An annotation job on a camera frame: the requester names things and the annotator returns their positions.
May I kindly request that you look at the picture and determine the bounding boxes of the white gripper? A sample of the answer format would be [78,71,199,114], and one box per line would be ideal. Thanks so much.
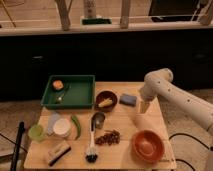
[139,84,156,113]

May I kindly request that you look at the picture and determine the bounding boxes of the blue grey sponge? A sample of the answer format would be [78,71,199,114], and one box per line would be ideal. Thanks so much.
[119,94,137,106]

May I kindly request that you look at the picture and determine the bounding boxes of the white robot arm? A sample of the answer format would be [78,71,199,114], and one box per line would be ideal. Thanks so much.
[139,68,213,171]

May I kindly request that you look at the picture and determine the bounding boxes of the green plastic tray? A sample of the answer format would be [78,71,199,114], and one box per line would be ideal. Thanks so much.
[41,75,95,110]

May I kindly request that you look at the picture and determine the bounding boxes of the yellow corn piece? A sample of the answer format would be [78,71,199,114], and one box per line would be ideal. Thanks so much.
[98,98,113,107]

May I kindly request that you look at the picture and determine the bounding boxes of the dark brown bowl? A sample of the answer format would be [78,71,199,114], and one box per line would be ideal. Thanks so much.
[95,91,118,112]

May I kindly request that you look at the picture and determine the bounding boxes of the purple toy grapes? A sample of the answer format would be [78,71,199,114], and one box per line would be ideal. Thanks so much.
[95,130,120,145]

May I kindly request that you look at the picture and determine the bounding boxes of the green chili pepper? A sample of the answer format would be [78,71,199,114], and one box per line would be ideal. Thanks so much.
[71,115,81,140]

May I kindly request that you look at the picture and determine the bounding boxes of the small metal spoon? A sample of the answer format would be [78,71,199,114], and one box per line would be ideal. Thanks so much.
[55,88,69,104]

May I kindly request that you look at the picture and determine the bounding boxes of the white round container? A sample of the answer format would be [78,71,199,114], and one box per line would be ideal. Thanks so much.
[53,118,71,137]

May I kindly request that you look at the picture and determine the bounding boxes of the orange toy bread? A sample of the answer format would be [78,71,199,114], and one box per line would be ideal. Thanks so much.
[52,80,64,91]

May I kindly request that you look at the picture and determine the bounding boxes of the pale blue cloth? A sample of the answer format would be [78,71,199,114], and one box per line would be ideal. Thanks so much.
[46,113,60,135]

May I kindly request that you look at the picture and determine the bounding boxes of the wooden block eraser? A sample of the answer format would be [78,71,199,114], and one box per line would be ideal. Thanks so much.
[45,141,71,166]

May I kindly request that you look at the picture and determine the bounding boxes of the green box on ledge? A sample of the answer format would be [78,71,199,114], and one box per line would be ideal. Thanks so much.
[82,18,112,25]

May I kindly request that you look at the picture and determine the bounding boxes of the wooden easel leg right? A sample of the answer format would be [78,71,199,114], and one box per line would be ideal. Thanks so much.
[120,0,131,29]

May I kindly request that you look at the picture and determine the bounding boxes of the wooden easel leg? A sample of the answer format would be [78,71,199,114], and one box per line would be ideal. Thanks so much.
[120,0,131,29]
[55,0,70,31]

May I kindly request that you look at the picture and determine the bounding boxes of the light green cup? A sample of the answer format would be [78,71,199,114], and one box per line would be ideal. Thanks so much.
[28,125,44,142]

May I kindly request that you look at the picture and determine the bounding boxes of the wooden easel leg left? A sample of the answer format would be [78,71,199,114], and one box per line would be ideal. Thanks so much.
[55,0,70,31]

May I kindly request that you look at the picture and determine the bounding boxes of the black pole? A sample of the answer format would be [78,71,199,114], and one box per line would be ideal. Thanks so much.
[10,122,25,171]

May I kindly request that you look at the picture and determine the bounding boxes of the black cable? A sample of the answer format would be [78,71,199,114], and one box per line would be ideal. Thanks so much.
[168,132,213,171]

